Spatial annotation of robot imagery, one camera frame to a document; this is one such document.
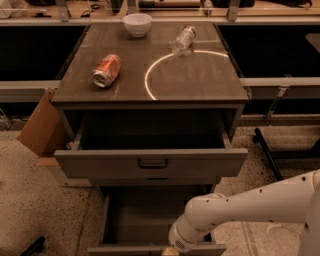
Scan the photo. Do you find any grey bottom drawer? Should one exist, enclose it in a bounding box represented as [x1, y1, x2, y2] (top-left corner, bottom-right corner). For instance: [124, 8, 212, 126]
[87, 185, 211, 256]

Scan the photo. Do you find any grey drawer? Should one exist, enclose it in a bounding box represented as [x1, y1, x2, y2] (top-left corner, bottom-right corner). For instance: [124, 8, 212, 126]
[55, 109, 248, 182]
[90, 176, 221, 186]
[87, 185, 211, 256]

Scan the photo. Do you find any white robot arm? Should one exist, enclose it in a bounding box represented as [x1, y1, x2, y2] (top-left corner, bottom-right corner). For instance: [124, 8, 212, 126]
[161, 170, 320, 256]

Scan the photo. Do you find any grey middle drawer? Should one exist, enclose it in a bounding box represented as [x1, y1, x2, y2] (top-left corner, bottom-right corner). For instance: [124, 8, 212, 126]
[90, 176, 221, 186]

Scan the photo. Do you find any grey top drawer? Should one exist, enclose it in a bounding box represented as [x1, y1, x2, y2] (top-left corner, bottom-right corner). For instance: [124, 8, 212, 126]
[55, 109, 248, 182]

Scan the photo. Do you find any grey drawer cabinet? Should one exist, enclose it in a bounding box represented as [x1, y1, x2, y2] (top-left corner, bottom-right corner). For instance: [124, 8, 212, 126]
[51, 21, 250, 194]

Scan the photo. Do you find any black object bottom left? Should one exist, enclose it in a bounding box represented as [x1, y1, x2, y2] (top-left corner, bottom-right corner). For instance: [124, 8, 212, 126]
[20, 237, 45, 256]

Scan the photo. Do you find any black wheeled stand base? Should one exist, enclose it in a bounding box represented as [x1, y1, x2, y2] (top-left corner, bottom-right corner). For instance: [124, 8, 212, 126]
[253, 128, 320, 181]

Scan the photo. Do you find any brown cardboard box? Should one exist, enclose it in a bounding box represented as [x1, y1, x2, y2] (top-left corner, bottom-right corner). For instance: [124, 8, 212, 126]
[16, 87, 92, 188]

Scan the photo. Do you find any crushed orange soda can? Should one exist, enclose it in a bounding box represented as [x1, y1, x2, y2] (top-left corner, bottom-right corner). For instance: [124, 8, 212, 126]
[92, 54, 121, 88]

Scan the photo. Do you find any clear plastic bottle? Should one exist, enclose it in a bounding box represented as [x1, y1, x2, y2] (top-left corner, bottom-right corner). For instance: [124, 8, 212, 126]
[170, 26, 196, 56]

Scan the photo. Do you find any white ceramic bowl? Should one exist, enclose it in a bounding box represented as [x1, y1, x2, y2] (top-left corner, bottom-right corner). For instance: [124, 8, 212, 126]
[123, 13, 152, 37]

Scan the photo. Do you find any metal shelf bracket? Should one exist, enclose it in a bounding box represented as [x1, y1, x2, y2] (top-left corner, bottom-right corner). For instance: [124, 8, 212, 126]
[264, 86, 289, 124]

